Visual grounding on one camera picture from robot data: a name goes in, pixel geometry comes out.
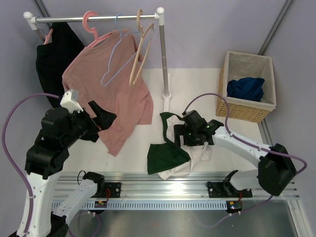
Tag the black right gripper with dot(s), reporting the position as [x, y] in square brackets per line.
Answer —
[180, 130]

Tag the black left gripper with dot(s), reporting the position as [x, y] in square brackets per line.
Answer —
[103, 120]

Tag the green and white t shirt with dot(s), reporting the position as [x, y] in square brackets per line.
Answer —
[167, 159]

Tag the light blue wire hanger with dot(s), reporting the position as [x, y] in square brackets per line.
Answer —
[118, 58]

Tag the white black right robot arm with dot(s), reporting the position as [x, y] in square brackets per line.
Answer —
[274, 168]

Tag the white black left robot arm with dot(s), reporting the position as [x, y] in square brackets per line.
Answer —
[60, 129]

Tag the pink t shirt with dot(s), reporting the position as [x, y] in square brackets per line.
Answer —
[133, 106]

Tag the black t shirt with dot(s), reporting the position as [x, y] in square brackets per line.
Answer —
[53, 58]

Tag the small pink hanger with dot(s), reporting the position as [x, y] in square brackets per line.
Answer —
[48, 36]

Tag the beige plastic hanger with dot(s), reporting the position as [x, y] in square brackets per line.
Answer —
[140, 59]

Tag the pink plastic hanger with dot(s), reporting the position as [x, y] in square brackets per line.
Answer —
[97, 39]

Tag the blue cloth in basket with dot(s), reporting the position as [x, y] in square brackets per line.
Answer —
[247, 88]

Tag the wicker laundry basket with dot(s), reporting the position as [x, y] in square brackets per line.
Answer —
[239, 65]

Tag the white clothes rack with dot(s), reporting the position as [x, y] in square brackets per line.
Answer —
[159, 16]

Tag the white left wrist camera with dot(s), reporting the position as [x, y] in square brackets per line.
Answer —
[69, 101]

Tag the aluminium rail frame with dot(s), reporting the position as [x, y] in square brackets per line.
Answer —
[181, 207]

